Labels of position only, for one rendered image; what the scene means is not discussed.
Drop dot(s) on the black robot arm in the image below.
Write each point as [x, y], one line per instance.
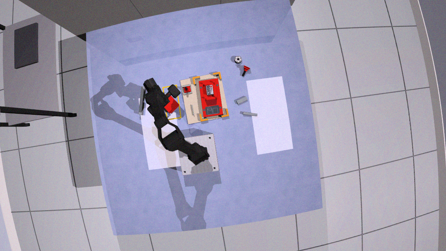
[175, 140]

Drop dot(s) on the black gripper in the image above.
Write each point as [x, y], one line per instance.
[172, 90]

